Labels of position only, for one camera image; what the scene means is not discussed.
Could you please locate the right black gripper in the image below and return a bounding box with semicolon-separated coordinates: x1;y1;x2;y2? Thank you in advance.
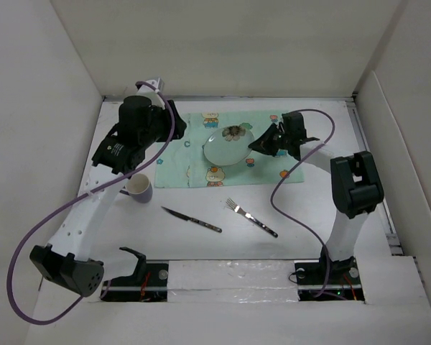
248;122;291;156

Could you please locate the green floral plate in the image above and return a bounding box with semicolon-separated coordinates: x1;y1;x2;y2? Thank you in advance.
203;125;254;166

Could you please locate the purple ceramic mug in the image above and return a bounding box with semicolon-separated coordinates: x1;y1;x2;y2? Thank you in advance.
120;173;153;204

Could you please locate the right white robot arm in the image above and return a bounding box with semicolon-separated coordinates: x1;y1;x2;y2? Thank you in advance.
249;109;384;283

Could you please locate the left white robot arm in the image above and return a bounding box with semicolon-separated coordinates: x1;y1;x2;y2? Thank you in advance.
29;96;187;297

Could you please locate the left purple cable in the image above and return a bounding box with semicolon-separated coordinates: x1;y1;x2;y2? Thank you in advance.
6;80;177;326

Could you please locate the purple cable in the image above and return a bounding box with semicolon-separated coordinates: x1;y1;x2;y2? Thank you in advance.
270;109;337;298
6;80;177;326

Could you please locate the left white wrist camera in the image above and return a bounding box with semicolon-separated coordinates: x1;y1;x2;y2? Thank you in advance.
135;77;164;96

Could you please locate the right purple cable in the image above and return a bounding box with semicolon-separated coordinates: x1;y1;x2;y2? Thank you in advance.
270;109;337;298

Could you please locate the silver fork black handle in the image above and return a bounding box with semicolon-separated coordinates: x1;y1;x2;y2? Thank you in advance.
226;198;278;239

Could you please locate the black handled table knife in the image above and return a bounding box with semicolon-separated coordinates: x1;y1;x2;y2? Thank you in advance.
162;206;223;234

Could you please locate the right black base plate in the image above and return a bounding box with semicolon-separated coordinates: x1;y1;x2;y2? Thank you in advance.
288;257;365;302

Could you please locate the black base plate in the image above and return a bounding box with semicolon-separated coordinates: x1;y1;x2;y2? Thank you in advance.
100;261;169;303
288;257;365;302

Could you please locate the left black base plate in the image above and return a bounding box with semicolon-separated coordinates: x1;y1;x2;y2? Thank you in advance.
100;261;169;303

